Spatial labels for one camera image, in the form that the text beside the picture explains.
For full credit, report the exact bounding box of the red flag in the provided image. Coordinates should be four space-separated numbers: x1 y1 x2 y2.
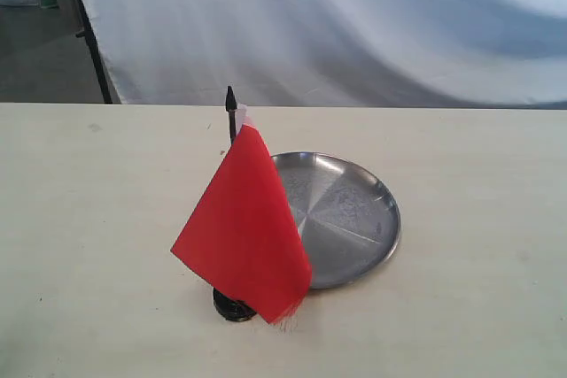
171 89 312 324

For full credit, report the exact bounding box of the black round flag base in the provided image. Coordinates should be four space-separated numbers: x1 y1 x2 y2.
213 288 257 322

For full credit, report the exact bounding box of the round steel plate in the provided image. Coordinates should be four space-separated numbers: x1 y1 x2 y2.
272 151 401 290

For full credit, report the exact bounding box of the white backdrop cloth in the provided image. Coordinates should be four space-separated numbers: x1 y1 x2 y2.
82 0 566 108

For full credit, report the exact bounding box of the black backdrop stand pole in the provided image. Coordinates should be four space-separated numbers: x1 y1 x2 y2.
75 0 113 104

